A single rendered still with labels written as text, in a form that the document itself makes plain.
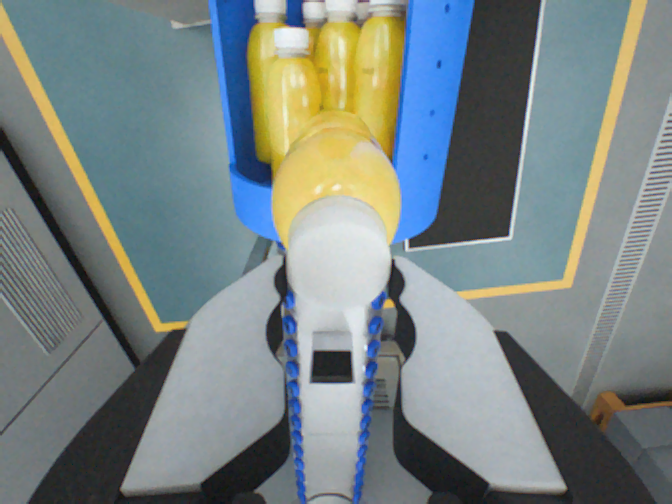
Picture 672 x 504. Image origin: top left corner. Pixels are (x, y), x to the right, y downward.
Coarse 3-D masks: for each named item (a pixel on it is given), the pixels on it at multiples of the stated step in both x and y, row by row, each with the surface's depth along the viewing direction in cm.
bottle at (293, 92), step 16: (288, 48) 36; (304, 48) 37; (272, 64) 37; (288, 64) 36; (304, 64) 36; (272, 80) 37; (288, 80) 36; (304, 80) 36; (272, 96) 37; (288, 96) 36; (304, 96) 37; (320, 96) 39; (272, 112) 38; (288, 112) 37; (304, 112) 38; (272, 128) 39; (288, 128) 38; (272, 144) 40; (288, 144) 39; (272, 160) 41; (272, 176) 43
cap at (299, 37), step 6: (276, 30) 35; (282, 30) 35; (288, 30) 35; (294, 30) 35; (300, 30) 35; (306, 30) 36; (276, 36) 35; (282, 36) 35; (288, 36) 35; (294, 36) 35; (300, 36) 35; (306, 36) 36; (276, 42) 36; (282, 42) 35; (288, 42) 35; (294, 42) 35; (300, 42) 36; (306, 42) 36
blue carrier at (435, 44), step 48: (240, 0) 40; (288, 0) 45; (432, 0) 26; (240, 48) 42; (432, 48) 28; (240, 96) 43; (432, 96) 31; (240, 144) 45; (432, 144) 34; (240, 192) 38; (432, 192) 38
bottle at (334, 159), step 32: (320, 128) 19; (352, 128) 19; (288, 160) 16; (320, 160) 14; (352, 160) 14; (384, 160) 16; (288, 192) 14; (320, 192) 13; (352, 192) 13; (384, 192) 14; (288, 224) 14; (384, 224) 13
